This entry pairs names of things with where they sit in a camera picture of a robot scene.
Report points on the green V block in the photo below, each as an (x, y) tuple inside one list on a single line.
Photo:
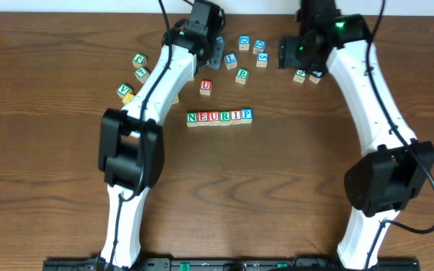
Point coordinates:
[(123, 90)]

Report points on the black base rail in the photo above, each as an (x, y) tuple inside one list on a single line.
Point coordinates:
[(166, 264)]

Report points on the blue 5 block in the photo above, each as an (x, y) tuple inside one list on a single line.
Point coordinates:
[(262, 59)]

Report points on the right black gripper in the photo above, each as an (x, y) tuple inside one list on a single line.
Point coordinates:
[(287, 53)]

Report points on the green N block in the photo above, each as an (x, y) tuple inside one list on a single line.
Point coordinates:
[(191, 119)]

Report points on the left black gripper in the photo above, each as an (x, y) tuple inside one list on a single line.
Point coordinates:
[(217, 53)]

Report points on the yellow block beside V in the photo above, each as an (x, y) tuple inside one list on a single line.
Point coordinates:
[(128, 98)]

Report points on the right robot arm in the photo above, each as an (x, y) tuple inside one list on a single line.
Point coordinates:
[(394, 164)]

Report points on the green R block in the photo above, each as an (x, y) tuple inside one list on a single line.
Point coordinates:
[(224, 118)]

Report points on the blue D block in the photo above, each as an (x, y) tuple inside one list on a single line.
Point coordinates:
[(244, 42)]

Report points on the red u block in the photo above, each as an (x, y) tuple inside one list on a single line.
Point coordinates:
[(205, 87), (214, 118)]

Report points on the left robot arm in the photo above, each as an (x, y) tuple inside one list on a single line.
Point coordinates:
[(131, 144)]

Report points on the blue P block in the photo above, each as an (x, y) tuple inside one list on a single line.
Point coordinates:
[(246, 115)]

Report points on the green B block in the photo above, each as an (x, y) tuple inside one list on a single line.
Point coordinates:
[(242, 76)]

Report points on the blue 2 block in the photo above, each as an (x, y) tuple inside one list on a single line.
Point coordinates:
[(315, 77)]

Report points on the green J block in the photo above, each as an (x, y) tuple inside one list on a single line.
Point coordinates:
[(300, 76)]

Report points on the blue L block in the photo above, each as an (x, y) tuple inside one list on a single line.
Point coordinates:
[(231, 61)]

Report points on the red E block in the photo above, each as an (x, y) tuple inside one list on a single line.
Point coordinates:
[(202, 118)]

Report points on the red I block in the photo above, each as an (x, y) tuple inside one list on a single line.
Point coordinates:
[(235, 116)]

